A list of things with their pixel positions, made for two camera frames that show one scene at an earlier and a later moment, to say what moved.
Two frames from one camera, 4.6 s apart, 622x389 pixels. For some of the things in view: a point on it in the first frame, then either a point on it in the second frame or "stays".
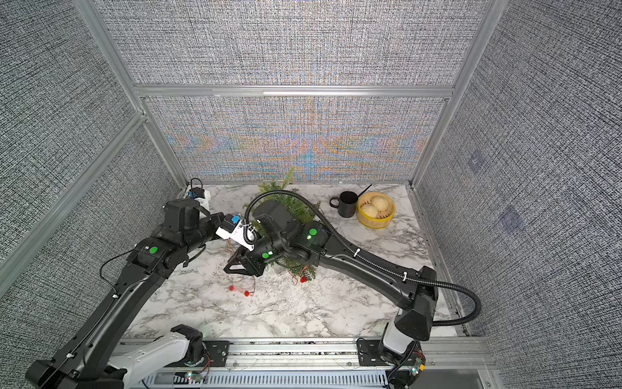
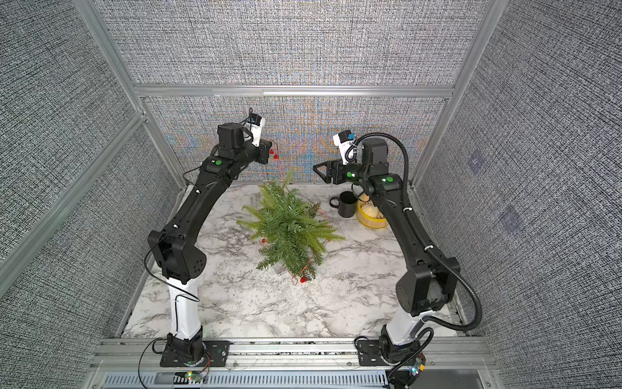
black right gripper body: x=257 y=262 to x=343 y=170
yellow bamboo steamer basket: x=375 y=210 stays
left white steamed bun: x=370 y=210 stays
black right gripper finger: x=240 y=254 to x=330 y=164
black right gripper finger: x=245 y=262 to x=326 y=178
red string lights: x=303 y=279 to x=273 y=151
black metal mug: x=346 y=203 stays
